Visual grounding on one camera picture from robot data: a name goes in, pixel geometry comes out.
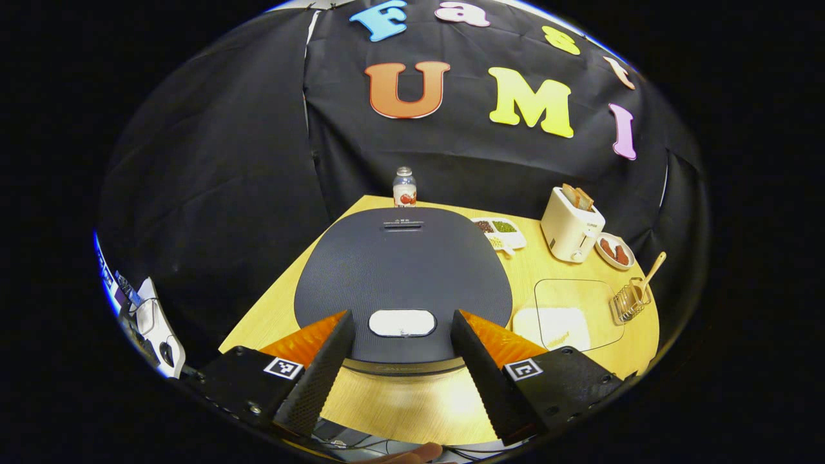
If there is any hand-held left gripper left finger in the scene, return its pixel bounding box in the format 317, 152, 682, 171
186, 310, 356, 440

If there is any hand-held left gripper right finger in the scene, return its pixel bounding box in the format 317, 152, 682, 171
449, 309, 637, 447

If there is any clear rice container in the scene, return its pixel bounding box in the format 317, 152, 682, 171
512, 278, 625, 352

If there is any dark grey rice cooker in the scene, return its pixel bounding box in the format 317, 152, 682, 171
294, 207, 514, 376

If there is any wire mesh chopstick holder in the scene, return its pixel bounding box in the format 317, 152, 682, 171
610, 277, 653, 325

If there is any wooden spoon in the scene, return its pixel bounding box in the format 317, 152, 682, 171
635, 251, 667, 304

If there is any white divided bean dish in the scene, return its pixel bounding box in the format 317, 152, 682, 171
471, 217, 527, 253

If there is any white toaster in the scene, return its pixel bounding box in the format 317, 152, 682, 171
541, 187, 607, 264

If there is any small white plate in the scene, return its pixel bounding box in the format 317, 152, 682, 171
595, 232, 636, 270

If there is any white side desk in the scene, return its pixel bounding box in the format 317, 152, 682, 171
116, 277, 186, 379

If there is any small clear bottle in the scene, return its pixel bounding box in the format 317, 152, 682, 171
393, 166, 418, 208

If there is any black backdrop cloth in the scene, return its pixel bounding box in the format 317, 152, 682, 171
97, 0, 706, 362

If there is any computer monitor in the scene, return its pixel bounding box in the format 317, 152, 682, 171
95, 232, 130, 316

